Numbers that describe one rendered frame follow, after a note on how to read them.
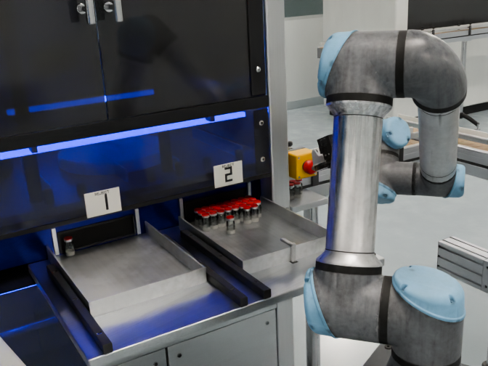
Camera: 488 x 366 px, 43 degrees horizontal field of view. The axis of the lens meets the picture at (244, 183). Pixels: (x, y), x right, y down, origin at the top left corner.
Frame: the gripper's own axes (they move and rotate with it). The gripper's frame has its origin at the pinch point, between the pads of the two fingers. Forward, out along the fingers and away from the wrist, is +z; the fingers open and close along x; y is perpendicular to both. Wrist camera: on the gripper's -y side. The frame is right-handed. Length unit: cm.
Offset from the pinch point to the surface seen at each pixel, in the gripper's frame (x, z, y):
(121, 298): 65, -15, -17
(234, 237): 29.3, 1.2, -11.8
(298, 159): 3.0, 3.0, 4.3
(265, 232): 21.0, -0.4, -12.5
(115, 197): 56, 3, 5
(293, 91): -319, 455, 124
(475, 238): -181, 122, -53
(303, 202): 0.4, 10.4, -7.7
